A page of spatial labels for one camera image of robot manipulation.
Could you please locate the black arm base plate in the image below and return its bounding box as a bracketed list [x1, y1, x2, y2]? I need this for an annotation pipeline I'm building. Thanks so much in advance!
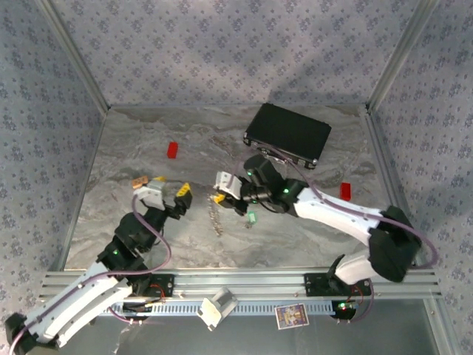
[303, 272, 372, 297]
[146, 273, 175, 299]

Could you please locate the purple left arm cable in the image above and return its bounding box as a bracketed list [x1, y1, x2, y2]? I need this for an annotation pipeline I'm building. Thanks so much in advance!
[7, 194, 173, 354]

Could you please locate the colourful picture card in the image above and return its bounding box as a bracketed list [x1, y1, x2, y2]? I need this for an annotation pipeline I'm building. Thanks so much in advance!
[274, 302, 310, 330]

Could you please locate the black hard case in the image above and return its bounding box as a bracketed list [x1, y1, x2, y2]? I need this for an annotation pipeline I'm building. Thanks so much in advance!
[242, 102, 333, 172]

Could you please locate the aluminium frame post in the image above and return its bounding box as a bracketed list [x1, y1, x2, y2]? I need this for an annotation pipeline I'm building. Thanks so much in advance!
[365, 0, 443, 114]
[35, 0, 112, 112]

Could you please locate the white plastic mount bracket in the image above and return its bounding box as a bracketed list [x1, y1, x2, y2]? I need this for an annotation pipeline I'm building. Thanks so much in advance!
[196, 288, 239, 332]

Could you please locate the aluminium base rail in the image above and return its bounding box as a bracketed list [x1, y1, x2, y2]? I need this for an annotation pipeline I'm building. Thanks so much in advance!
[40, 268, 443, 302]

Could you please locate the aluminium side rail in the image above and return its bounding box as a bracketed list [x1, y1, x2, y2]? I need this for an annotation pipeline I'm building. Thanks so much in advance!
[360, 104, 457, 355]
[55, 105, 112, 273]

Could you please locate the black controller board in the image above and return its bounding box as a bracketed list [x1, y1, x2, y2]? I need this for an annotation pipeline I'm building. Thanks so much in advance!
[330, 300, 360, 320]
[121, 301, 166, 321]

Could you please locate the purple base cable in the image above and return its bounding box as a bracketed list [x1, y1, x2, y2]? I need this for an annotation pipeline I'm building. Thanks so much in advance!
[336, 283, 375, 325]
[109, 305, 143, 325]

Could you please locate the silver keyring chain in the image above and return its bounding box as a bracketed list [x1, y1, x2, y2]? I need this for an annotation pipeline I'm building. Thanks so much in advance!
[206, 194, 225, 238]

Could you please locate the grey slotted cable duct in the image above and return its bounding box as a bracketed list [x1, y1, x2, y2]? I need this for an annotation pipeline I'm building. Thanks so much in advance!
[109, 301, 358, 317]

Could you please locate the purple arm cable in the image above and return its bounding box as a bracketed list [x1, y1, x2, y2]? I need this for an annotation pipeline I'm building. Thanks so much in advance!
[7, 194, 173, 354]
[232, 143, 440, 269]

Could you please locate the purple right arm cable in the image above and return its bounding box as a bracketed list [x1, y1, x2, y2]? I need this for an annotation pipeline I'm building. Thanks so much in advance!
[232, 143, 440, 269]

